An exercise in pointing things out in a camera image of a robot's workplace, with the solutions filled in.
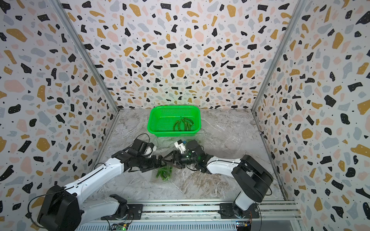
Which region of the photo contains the green peppers bunch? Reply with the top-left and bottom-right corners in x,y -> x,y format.
172,117 -> 194,131
156,166 -> 172,181

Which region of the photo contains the green peppers bunch front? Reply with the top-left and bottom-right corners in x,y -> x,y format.
172,117 -> 194,131

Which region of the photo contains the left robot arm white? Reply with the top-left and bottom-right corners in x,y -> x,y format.
37,150 -> 165,231

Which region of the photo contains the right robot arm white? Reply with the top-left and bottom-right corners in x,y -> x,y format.
162,140 -> 274,212

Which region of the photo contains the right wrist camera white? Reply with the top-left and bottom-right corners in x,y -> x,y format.
174,140 -> 188,155

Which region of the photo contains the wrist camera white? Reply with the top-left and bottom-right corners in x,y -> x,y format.
174,140 -> 188,155
132,139 -> 157,157

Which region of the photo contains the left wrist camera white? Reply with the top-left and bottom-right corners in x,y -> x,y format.
132,139 -> 157,157

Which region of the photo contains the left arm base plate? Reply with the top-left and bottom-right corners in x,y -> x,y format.
101,204 -> 143,222

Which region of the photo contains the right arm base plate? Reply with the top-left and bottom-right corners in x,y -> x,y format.
218,203 -> 260,219

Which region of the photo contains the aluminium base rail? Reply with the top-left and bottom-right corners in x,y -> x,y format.
79,199 -> 303,229

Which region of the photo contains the aluminium corner post left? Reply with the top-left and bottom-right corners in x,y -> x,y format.
50,1 -> 119,113

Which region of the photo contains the aluminium corner post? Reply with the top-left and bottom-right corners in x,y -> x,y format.
50,1 -> 119,113
251,0 -> 306,112

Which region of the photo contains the aluminium corner post right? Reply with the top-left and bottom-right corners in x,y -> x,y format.
251,0 -> 306,112

